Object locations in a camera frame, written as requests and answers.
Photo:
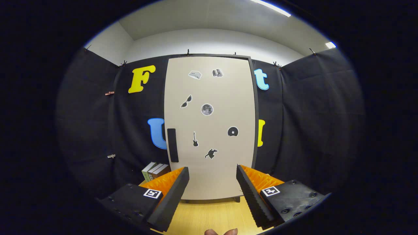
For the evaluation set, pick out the black backdrop cloth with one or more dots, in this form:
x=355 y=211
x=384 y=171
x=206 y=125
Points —
x=310 y=130

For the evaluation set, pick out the green book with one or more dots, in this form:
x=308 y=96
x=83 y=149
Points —
x=145 y=173

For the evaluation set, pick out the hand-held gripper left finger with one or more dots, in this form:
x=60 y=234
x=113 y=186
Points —
x=171 y=202

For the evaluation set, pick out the dark grey cabinet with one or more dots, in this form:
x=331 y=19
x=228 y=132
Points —
x=256 y=101

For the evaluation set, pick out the red cloth clip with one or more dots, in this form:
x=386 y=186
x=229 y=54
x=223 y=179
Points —
x=109 y=93

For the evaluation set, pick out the long ceiling light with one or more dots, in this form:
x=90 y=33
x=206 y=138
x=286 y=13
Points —
x=271 y=8

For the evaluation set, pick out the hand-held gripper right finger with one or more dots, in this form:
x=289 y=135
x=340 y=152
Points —
x=253 y=202

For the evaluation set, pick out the dark brown book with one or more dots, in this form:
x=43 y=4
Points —
x=152 y=176

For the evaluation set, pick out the small ceiling light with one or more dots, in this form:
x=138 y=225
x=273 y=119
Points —
x=330 y=45

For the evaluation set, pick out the beige cabinet door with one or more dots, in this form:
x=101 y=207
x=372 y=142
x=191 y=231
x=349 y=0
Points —
x=222 y=98

